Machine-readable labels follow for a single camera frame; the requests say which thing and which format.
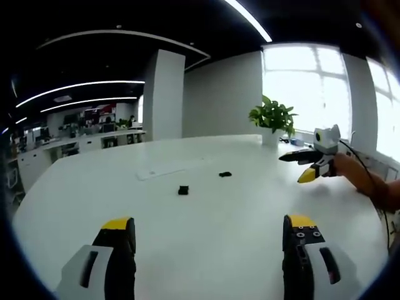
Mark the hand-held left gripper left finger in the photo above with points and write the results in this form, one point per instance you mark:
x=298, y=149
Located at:
x=103, y=268

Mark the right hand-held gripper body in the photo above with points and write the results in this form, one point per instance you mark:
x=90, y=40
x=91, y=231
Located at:
x=326, y=141

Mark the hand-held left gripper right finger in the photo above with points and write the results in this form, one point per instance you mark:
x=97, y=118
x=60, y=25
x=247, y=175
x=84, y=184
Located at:
x=309, y=265

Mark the black plastic buckle part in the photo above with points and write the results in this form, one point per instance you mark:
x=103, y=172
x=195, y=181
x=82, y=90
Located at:
x=225, y=174
x=183, y=190

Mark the person's right hand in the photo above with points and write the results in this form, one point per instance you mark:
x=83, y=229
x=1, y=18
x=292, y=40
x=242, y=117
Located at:
x=345, y=168

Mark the white plant pot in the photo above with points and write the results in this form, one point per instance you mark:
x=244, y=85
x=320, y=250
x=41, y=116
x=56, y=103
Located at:
x=270, y=137

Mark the green potted plant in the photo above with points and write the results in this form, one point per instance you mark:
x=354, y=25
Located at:
x=273, y=118

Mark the white office desk row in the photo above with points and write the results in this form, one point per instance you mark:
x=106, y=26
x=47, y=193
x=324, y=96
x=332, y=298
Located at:
x=84, y=140

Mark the white square pillar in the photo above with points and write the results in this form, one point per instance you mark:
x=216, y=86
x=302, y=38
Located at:
x=163, y=95

